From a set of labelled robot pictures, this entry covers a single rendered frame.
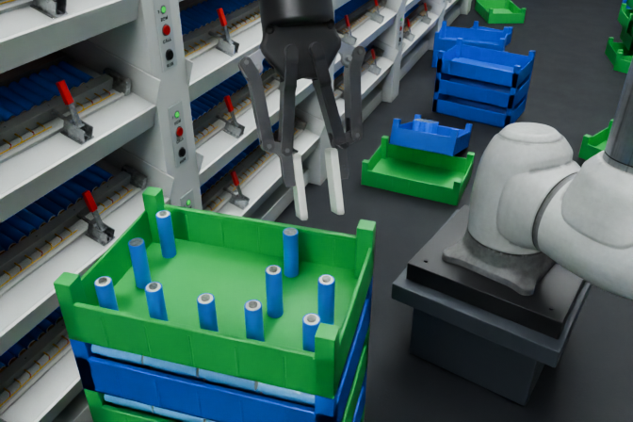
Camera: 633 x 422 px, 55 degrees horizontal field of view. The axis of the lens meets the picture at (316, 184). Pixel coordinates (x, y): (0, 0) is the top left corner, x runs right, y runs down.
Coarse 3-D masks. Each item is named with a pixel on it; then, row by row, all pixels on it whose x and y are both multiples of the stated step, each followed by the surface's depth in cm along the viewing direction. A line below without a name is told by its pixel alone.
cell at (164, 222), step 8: (160, 216) 75; (168, 216) 75; (160, 224) 75; (168, 224) 76; (160, 232) 76; (168, 232) 76; (160, 240) 77; (168, 240) 77; (168, 248) 77; (168, 256) 78
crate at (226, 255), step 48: (144, 192) 77; (144, 240) 79; (192, 240) 81; (240, 240) 79; (336, 240) 74; (192, 288) 73; (240, 288) 73; (288, 288) 73; (336, 288) 73; (96, 336) 65; (144, 336) 63; (192, 336) 60; (240, 336) 66; (288, 336) 66; (336, 336) 56; (288, 384) 60; (336, 384) 60
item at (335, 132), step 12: (312, 48) 61; (324, 60) 62; (324, 72) 62; (324, 84) 62; (324, 96) 62; (324, 108) 63; (336, 108) 63; (324, 120) 65; (336, 120) 63; (336, 132) 63; (336, 144) 63; (348, 144) 63
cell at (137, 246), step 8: (136, 240) 70; (136, 248) 69; (144, 248) 70; (136, 256) 70; (144, 256) 71; (136, 264) 71; (144, 264) 71; (136, 272) 71; (144, 272) 72; (136, 280) 72; (144, 280) 72
